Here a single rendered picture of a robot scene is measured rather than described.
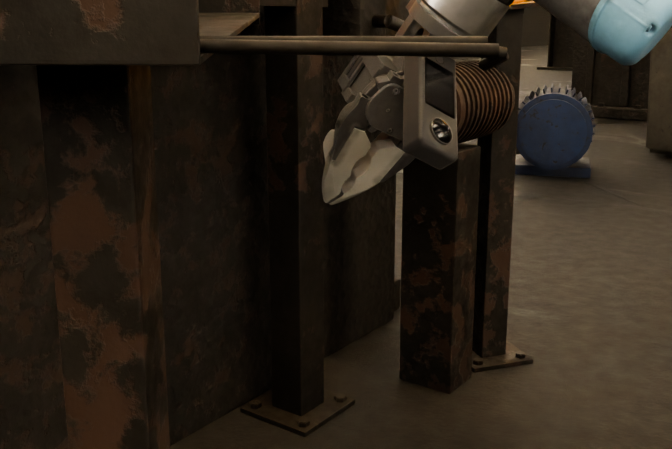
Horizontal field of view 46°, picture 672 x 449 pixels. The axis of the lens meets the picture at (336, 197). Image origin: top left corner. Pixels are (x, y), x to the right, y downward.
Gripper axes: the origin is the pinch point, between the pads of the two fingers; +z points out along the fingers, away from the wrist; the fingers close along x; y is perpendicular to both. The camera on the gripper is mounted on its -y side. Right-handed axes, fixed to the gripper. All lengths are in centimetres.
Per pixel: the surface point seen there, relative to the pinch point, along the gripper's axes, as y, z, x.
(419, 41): -25.8, -22.5, 17.6
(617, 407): 6, 18, -70
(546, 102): 166, 11, -154
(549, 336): 33, 26, -79
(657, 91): 197, -12, -226
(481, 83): 39, -9, -34
